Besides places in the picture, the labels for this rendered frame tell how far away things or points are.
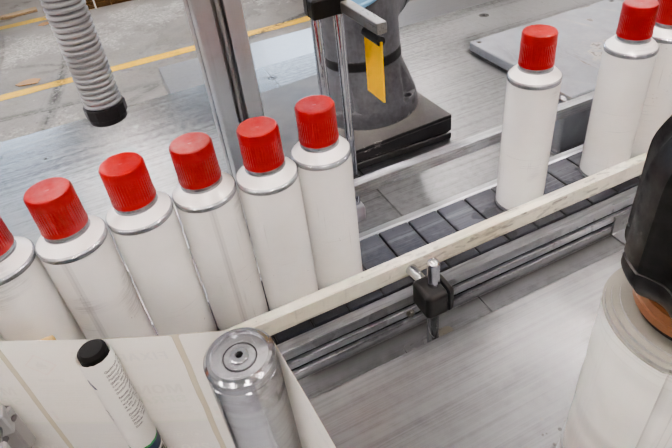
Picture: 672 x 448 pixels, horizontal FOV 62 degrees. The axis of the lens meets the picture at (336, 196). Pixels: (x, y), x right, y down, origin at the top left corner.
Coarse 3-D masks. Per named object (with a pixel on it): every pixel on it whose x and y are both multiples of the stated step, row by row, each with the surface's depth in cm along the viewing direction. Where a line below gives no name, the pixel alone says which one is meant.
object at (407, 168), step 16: (592, 96) 66; (560, 112) 65; (576, 112) 66; (496, 128) 63; (464, 144) 61; (480, 144) 62; (416, 160) 59; (432, 160) 60; (448, 160) 61; (368, 176) 58; (384, 176) 58; (400, 176) 59; (192, 256) 53; (128, 272) 50
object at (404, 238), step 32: (576, 160) 70; (480, 192) 67; (544, 192) 66; (608, 192) 65; (416, 224) 64; (448, 224) 63; (544, 224) 62; (384, 256) 60; (384, 288) 57; (320, 320) 54
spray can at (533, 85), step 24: (528, 48) 52; (552, 48) 52; (528, 72) 54; (552, 72) 54; (528, 96) 54; (552, 96) 54; (504, 120) 58; (528, 120) 56; (552, 120) 56; (504, 144) 59; (528, 144) 57; (504, 168) 61; (528, 168) 59; (504, 192) 62; (528, 192) 61
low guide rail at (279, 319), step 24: (624, 168) 62; (552, 192) 60; (576, 192) 60; (504, 216) 58; (528, 216) 59; (456, 240) 56; (480, 240) 57; (384, 264) 54; (408, 264) 54; (336, 288) 52; (360, 288) 53; (288, 312) 51; (312, 312) 52
